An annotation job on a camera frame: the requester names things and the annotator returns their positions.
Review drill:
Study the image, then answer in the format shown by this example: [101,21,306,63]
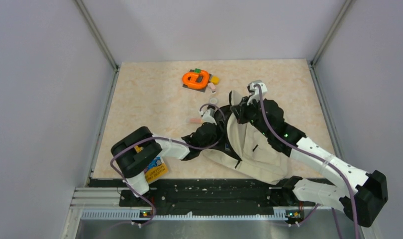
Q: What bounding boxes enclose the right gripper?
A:
[231,94,272,138]

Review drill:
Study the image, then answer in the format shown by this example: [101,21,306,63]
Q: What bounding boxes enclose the cream canvas backpack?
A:
[201,90,289,184]

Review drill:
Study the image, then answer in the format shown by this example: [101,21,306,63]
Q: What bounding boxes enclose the yellow treehouse book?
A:
[144,157,169,184]

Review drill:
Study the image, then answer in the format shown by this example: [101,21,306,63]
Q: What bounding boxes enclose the blue book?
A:
[224,144,231,152]

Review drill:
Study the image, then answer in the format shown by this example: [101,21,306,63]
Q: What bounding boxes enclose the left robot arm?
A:
[110,106,229,206]

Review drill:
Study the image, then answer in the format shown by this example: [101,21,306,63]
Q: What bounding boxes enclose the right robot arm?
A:
[229,97,389,228]

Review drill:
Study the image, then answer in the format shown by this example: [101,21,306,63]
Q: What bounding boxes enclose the pink white eraser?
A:
[207,82,216,94]

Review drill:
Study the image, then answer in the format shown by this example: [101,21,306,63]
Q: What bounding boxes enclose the yellow toy block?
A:
[210,76,220,85]

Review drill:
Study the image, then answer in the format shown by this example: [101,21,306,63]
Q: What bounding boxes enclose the orange plastic toy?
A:
[182,69,210,83]

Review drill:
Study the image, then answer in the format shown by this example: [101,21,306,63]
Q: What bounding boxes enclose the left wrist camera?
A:
[199,109,217,125]

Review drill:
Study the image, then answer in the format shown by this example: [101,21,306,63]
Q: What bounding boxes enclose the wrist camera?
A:
[247,80,268,105]
[199,109,217,125]

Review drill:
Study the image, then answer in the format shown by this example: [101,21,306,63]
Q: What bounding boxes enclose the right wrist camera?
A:
[247,80,268,105]

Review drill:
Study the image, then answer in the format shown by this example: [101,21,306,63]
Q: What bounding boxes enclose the grey toy base plate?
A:
[182,81,208,92]

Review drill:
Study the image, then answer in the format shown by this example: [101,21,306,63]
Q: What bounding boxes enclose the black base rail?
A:
[89,179,315,217]

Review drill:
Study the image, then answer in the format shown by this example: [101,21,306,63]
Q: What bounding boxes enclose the aluminium frame rail right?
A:
[308,0,355,160]

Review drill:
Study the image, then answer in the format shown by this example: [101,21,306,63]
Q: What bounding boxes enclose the aluminium frame rail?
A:
[308,0,355,160]
[61,0,120,239]

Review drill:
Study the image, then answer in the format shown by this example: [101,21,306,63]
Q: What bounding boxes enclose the aluminium frame rail left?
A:
[61,0,120,239]

